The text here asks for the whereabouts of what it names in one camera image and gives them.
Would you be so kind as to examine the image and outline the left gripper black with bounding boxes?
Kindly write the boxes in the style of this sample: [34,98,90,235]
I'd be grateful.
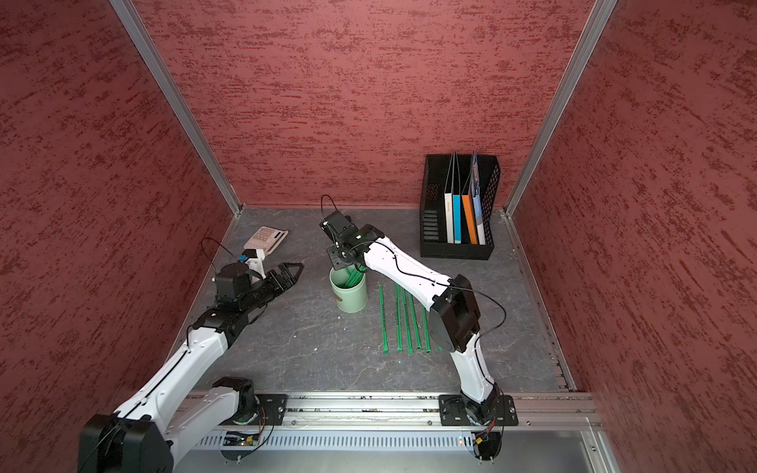
[239,263,305,313]

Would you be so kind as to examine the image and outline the pale green storage cup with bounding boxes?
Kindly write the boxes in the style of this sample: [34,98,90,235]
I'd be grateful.
[329,266,368,313]

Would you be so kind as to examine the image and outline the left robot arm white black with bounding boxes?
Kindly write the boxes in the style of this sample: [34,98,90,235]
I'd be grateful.
[77,261,304,472]

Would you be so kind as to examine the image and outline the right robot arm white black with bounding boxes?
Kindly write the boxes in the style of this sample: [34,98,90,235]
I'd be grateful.
[321,213,500,426]

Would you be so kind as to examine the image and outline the black mesh file organizer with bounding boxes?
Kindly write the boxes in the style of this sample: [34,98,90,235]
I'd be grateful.
[420,154,501,260]

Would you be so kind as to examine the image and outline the blue spine folder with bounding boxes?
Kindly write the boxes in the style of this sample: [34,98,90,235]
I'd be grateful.
[451,152,462,244]

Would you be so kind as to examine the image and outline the orange spine folder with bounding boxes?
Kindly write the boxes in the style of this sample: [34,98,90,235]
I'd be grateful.
[461,179,478,244]

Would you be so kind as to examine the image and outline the light blue folder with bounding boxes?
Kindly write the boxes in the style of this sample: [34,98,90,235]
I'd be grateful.
[469,152,486,244]

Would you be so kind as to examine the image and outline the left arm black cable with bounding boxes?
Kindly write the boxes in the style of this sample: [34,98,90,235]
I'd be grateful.
[199,237,242,276]

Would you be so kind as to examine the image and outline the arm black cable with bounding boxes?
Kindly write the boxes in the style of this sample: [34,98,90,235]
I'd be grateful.
[319,194,509,344]
[199,237,242,276]

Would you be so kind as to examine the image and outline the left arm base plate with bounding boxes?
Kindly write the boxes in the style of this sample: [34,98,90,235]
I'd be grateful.
[256,393,289,427]

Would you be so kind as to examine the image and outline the aluminium mounting rail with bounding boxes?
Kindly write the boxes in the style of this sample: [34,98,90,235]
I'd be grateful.
[276,391,603,431]

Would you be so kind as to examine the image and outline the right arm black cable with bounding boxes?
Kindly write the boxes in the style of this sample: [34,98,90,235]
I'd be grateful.
[319,194,509,344]

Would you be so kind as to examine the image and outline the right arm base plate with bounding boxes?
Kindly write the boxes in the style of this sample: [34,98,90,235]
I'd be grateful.
[439,393,518,427]

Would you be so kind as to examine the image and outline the left aluminium corner post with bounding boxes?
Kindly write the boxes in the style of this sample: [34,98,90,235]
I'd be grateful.
[110,0,242,217]

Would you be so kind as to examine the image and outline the aluminium corner post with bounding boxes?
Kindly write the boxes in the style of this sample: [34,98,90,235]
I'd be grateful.
[505,0,617,219]
[110,0,242,217]

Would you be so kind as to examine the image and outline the right aluminium corner post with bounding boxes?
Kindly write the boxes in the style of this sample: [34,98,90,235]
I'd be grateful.
[505,0,617,219]

